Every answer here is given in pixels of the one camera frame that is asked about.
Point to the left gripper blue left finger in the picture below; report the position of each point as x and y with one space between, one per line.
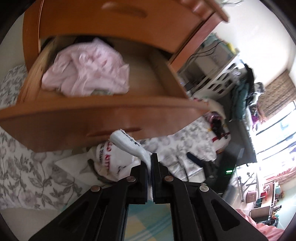
137 191

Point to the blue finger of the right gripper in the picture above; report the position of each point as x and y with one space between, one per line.
195 159

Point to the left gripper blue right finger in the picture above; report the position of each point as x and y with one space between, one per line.
165 187

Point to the white printed sock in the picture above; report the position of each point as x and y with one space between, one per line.
128 144

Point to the pink shirt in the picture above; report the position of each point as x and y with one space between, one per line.
84 68

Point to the white cloth garment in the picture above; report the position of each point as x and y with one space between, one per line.
101 165

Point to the colourful toy pile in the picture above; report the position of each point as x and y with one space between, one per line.
217 126

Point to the teal plaid fabric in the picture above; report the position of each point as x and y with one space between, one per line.
149 222

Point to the white decorative shelf rack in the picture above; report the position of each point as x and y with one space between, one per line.
221 83

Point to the teal hanging jacket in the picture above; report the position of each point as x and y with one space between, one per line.
241 95

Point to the white bedside cabinet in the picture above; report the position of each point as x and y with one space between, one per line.
212 55

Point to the floral grey white blanket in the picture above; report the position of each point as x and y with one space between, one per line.
34 181

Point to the open wooden drawer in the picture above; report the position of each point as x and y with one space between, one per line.
156 104

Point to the wooden dresser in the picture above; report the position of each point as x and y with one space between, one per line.
178 27

